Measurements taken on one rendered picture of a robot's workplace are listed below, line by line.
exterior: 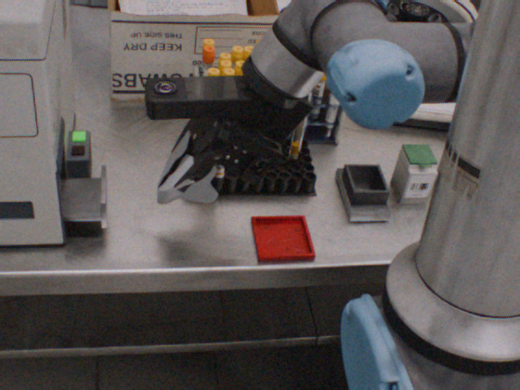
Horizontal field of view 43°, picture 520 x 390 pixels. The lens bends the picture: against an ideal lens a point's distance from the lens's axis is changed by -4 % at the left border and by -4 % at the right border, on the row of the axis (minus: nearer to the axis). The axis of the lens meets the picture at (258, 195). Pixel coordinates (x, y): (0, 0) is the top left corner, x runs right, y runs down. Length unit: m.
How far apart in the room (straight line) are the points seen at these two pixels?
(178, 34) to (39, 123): 0.34
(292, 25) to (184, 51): 0.34
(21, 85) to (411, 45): 0.36
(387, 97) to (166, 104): 0.24
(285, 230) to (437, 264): 0.46
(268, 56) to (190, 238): 0.26
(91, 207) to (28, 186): 0.09
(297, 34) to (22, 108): 0.28
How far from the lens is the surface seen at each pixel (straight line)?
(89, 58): 1.15
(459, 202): 0.39
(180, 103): 0.71
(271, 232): 0.85
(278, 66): 0.69
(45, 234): 0.81
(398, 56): 0.58
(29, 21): 0.65
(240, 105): 0.72
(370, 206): 0.90
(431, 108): 1.07
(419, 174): 0.91
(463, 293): 0.41
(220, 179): 0.88
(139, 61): 1.01
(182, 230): 0.84
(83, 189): 0.84
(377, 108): 0.59
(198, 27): 0.98
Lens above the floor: 1.48
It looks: 42 degrees down
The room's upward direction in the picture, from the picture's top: 9 degrees clockwise
